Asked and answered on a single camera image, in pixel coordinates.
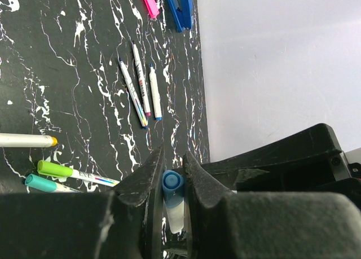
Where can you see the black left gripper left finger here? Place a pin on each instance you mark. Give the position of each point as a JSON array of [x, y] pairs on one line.
[[123, 222]]

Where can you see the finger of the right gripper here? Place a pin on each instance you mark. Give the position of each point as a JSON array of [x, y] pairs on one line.
[[298, 181], [311, 145]]

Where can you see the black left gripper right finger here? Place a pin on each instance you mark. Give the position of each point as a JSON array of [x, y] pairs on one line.
[[224, 224]]

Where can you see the green cap marker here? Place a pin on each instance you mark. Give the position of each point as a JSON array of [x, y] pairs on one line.
[[59, 171]]

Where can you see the teal cap marker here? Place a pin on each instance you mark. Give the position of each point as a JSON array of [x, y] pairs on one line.
[[46, 185]]

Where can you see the purple cap marker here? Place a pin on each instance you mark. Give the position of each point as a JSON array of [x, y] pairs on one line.
[[142, 82]]

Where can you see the dark blue cap marker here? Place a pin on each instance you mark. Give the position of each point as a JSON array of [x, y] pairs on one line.
[[155, 93]]

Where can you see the yellow cap marker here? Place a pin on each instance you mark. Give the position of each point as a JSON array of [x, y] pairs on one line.
[[27, 140]]

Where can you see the light blue cap marker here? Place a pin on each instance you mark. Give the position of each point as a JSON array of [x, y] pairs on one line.
[[133, 94]]

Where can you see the blue stapler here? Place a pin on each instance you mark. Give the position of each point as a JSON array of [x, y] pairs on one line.
[[182, 12]]

